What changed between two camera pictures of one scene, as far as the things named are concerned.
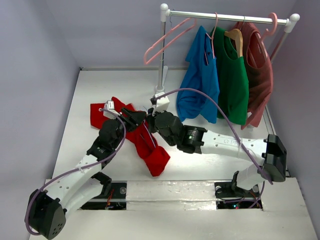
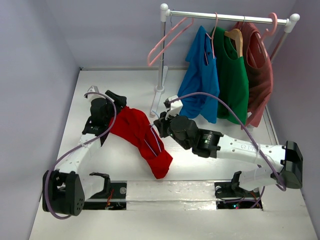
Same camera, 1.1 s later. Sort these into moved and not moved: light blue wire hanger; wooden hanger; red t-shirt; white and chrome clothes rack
Moved: light blue wire hanger
Not moved: white and chrome clothes rack; red t-shirt; wooden hanger
